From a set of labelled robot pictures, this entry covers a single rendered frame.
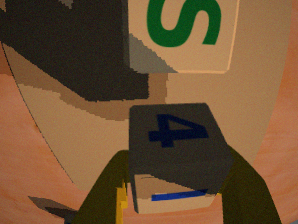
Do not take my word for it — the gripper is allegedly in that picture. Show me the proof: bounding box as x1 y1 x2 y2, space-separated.
71 145 282 224

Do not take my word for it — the tan flat mat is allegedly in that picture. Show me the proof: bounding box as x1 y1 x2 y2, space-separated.
0 0 292 191

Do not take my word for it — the beige letter block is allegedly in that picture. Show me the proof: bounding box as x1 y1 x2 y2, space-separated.
122 0 239 74
128 103 235 214
64 213 75 224

